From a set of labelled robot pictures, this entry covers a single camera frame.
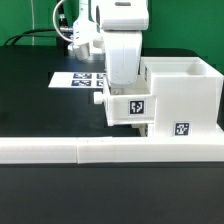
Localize white drawer with marker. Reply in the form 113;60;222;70
92;73;157;128

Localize white marker tag sheet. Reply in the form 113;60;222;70
48;72;104;89

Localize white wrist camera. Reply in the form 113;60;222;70
72;19;103;60

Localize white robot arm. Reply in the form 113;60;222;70
72;0;149;88

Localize white drawer cabinet box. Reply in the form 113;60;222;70
140;57;224;137

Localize black cables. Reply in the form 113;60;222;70
3;0;75;47

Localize white L-shaped fence wall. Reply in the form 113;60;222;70
0;129;224;164

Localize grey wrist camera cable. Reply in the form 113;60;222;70
52;0;76;44

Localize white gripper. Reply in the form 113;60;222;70
103;31;142;86

